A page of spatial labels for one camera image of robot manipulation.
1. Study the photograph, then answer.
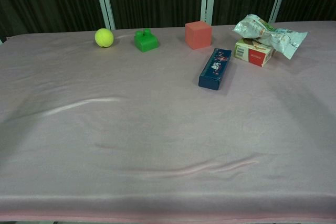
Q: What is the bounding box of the dark blue rectangular box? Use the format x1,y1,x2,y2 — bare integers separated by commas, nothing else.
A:
198,48,233,91

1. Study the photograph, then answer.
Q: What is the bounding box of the pink tablecloth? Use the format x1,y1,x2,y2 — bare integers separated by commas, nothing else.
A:
0,19,336,222

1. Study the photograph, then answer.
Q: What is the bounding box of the green toy building block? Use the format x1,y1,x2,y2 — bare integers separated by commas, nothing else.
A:
134,28,160,53

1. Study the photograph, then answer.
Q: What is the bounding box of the red foam cube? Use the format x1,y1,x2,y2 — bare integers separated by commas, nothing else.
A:
184,20,213,50

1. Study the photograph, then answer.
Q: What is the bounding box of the yellow tennis ball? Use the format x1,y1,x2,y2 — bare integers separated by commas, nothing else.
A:
94,28,114,48

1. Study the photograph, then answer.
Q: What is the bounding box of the red white cardboard box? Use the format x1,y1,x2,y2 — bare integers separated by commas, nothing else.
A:
234,37,276,68

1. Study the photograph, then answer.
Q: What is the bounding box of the crumpled silver snack bag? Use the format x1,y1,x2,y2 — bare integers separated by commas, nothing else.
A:
232,14,308,60

